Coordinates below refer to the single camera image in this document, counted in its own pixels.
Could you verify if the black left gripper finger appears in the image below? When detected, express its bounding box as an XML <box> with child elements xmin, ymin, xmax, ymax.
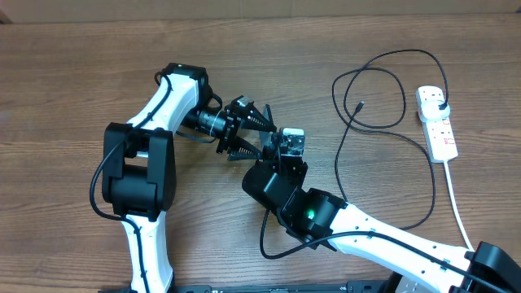
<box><xmin>241</xmin><ymin>104</ymin><xmax>277</xmax><ymax>133</ymax></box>
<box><xmin>227</xmin><ymin>137</ymin><xmax>263</xmax><ymax>161</ymax></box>

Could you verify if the white power strip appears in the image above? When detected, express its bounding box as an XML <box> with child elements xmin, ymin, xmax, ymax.
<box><xmin>415</xmin><ymin>85</ymin><xmax>458</xmax><ymax>163</ymax></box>

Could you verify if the white power strip cord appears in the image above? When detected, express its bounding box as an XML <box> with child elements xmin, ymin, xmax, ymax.
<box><xmin>442</xmin><ymin>160</ymin><xmax>475</xmax><ymax>251</ymax></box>

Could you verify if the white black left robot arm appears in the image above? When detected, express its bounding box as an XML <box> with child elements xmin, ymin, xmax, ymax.
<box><xmin>92</xmin><ymin>63</ymin><xmax>276</xmax><ymax>292</ymax></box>

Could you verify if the black mounting rail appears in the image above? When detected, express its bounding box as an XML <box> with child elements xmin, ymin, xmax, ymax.
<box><xmin>97</xmin><ymin>279</ymin><xmax>392</xmax><ymax>293</ymax></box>

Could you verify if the blue Samsung Galaxy smartphone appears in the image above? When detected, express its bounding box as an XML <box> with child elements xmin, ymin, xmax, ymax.
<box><xmin>260</xmin><ymin>104</ymin><xmax>277</xmax><ymax>160</ymax></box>

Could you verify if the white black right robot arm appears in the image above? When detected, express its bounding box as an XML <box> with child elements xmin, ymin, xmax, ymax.
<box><xmin>243</xmin><ymin>135</ymin><xmax>520</xmax><ymax>292</ymax></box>

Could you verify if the white USB charger plug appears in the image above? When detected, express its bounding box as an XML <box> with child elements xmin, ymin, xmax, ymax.
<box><xmin>418</xmin><ymin>100</ymin><xmax>451</xmax><ymax>123</ymax></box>

